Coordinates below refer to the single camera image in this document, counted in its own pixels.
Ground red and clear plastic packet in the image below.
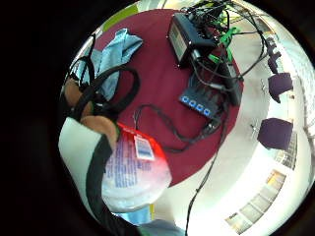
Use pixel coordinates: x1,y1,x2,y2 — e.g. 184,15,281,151
100,122,173,214

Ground black looped cable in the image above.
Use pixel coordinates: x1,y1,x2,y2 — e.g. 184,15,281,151
225,4,274,82

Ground green cables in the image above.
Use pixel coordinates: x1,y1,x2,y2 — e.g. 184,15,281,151
208,26,243,65

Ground black power adapter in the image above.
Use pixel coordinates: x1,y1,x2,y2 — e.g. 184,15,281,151
221,61,244,107

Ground thin black cable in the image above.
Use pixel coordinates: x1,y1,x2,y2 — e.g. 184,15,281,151
184,111,230,236

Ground purple chair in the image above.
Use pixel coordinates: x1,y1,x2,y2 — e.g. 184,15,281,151
249,117,294,151
260,72,294,104
265,36,284,75

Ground black electronics box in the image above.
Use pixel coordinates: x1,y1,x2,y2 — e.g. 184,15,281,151
167,12,220,69

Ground light blue cloth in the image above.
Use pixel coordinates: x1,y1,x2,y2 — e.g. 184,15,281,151
88,28,145,102

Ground the person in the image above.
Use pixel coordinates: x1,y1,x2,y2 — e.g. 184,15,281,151
137,218,187,236

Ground thick black cable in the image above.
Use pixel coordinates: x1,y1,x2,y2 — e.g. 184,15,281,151
132,103,221,153

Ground black hub with blue ports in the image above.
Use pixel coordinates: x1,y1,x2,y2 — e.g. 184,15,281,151
178,76,228,121

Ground yellow-green mat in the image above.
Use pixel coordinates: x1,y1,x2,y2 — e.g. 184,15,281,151
102,3,140,32

